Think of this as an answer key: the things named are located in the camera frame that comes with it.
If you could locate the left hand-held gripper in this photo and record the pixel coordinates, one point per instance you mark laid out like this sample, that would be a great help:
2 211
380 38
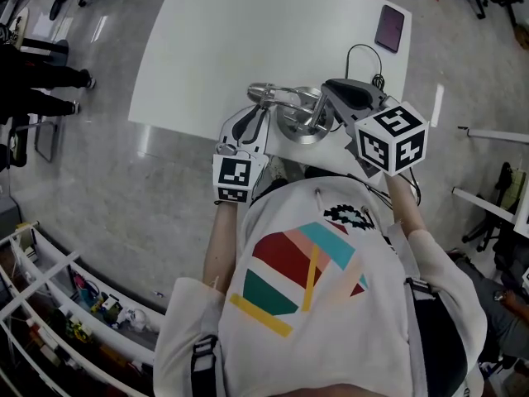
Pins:
235 172

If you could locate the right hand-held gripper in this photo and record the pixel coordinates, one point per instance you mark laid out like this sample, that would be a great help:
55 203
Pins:
392 139

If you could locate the silver metal desk lamp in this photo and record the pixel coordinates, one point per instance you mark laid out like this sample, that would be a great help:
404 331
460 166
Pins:
303 116

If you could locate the person's left forearm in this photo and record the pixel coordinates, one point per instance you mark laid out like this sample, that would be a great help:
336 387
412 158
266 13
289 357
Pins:
221 242

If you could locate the person's right forearm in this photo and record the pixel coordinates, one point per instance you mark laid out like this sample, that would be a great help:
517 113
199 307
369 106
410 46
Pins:
407 205

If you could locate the white side desk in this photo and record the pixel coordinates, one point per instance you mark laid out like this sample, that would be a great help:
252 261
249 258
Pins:
492 207

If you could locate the person's light shoe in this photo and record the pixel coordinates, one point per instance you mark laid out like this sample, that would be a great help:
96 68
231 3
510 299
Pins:
279 168

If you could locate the person's black trousers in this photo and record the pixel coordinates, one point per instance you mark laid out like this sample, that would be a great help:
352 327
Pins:
316 172

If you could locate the black smartphone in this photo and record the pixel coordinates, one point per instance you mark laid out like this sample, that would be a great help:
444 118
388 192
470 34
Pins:
389 28

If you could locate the white metal floor bar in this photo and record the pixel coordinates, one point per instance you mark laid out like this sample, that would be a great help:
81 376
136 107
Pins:
496 135

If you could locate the white shirt with colourful print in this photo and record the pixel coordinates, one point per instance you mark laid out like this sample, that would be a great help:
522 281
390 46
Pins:
322 304

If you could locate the white storage shelf with clutter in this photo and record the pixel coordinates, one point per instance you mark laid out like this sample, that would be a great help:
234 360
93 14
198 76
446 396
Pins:
53 317

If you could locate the metal frame chair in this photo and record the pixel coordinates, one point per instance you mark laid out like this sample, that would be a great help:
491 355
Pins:
39 137

